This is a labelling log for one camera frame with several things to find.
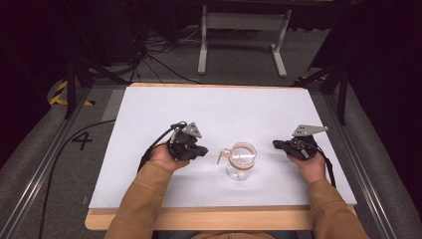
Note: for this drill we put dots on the person's left hand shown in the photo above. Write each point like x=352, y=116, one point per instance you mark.
x=163, y=158

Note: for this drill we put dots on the aluminium rail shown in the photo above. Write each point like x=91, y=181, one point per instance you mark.
x=36, y=176
x=361, y=166

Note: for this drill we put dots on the grey metal stand frame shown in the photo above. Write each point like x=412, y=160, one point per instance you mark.
x=244, y=21

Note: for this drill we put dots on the black tripod stand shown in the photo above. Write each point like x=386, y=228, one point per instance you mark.
x=335, y=79
x=81, y=73

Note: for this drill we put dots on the white table sheet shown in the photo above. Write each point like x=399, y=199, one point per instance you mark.
x=225, y=109

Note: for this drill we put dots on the clear glass jar with lid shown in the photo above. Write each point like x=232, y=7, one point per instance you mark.
x=241, y=162

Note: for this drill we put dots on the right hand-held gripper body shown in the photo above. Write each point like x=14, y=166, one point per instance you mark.
x=302, y=146

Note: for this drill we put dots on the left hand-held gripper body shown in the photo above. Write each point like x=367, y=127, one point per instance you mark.
x=183, y=146

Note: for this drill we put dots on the person's right hand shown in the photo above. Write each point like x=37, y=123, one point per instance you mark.
x=311, y=167

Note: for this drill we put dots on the yellow black floor tape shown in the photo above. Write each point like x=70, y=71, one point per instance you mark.
x=59, y=96

